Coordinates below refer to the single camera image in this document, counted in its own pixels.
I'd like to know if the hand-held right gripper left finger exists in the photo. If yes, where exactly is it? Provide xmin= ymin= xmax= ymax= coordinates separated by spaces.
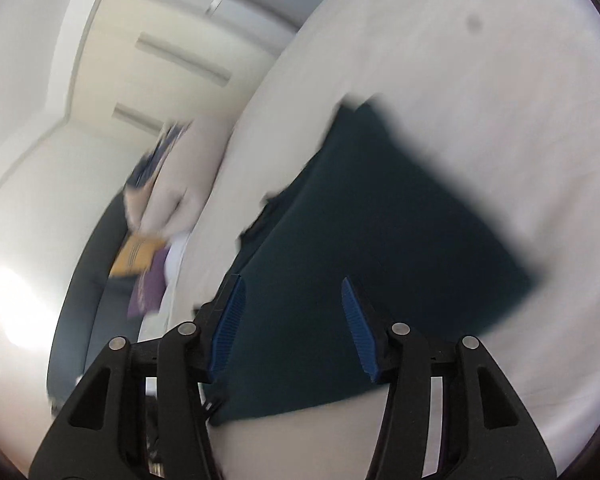
xmin=28 ymin=274 xmax=246 ymax=480

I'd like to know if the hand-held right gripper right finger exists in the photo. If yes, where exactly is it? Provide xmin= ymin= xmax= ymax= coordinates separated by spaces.
xmin=341 ymin=276 xmax=558 ymax=480

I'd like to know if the dark green sweater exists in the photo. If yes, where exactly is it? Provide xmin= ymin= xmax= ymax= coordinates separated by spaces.
xmin=207 ymin=101 xmax=536 ymax=428

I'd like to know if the pale lavender pillow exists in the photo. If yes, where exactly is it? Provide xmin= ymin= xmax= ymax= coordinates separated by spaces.
xmin=159 ymin=232 xmax=191 ymax=311

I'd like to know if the purple pillow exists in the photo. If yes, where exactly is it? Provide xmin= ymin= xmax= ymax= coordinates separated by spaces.
xmin=126 ymin=252 xmax=168 ymax=318

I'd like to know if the yellow pillow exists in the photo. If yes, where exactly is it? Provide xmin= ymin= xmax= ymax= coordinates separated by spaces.
xmin=109 ymin=234 xmax=168 ymax=278

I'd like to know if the rolled beige duvet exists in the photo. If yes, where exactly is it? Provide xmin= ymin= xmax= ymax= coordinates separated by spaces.
xmin=122 ymin=117 xmax=236 ymax=236

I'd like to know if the grey upholstered headboard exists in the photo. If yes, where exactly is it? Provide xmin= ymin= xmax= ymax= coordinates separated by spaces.
xmin=47 ymin=192 xmax=171 ymax=401

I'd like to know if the grey blue blanket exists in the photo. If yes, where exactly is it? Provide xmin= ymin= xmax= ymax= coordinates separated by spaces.
xmin=125 ymin=121 xmax=188 ymax=191

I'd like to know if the cream wardrobe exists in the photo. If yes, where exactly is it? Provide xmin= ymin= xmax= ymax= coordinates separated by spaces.
xmin=45 ymin=0 xmax=301 ymax=161

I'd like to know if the black wardrobe handle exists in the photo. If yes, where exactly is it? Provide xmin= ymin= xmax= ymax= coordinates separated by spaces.
xmin=114 ymin=102 xmax=166 ymax=128

